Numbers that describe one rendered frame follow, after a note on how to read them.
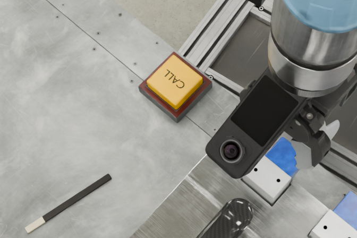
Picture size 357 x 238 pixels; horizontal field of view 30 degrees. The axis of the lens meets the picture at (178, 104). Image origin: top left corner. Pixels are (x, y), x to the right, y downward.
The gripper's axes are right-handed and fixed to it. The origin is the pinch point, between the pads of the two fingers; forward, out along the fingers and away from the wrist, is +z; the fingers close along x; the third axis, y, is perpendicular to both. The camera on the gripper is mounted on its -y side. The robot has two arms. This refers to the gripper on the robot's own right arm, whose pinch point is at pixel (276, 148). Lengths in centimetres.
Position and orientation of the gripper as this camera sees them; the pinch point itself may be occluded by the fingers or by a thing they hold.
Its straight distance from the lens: 76.0
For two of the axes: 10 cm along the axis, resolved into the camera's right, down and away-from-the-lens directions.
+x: -7.3, -6.1, 3.0
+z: 0.6, 3.9, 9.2
